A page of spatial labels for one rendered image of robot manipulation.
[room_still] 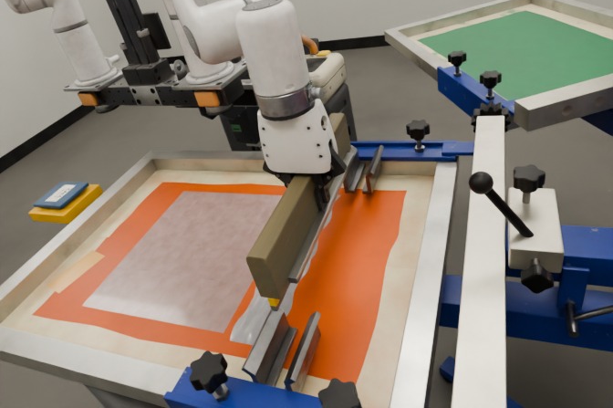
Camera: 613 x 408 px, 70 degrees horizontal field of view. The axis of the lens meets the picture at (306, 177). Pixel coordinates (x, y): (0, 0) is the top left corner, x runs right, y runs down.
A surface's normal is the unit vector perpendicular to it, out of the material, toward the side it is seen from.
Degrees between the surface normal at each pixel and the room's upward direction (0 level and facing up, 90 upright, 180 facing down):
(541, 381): 0
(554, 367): 0
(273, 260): 90
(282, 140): 91
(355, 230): 0
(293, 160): 95
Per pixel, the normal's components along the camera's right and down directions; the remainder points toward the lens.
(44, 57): 0.92, 0.03
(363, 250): -0.21, -0.81
